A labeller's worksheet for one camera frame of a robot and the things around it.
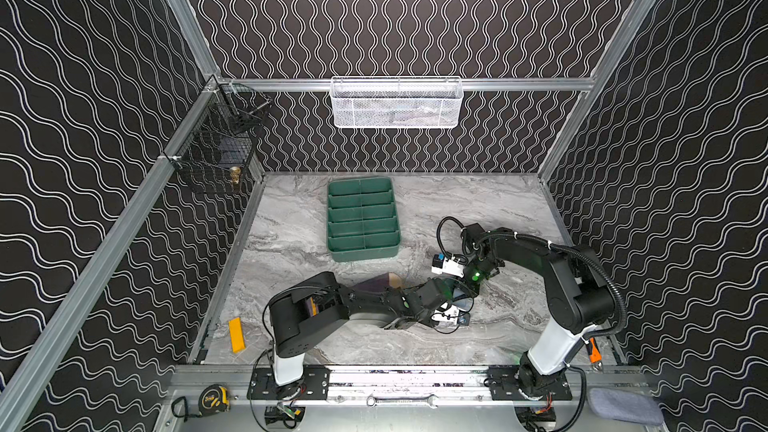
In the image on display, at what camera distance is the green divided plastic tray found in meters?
0.95

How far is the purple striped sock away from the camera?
917 millimetres

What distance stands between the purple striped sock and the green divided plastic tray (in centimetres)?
7
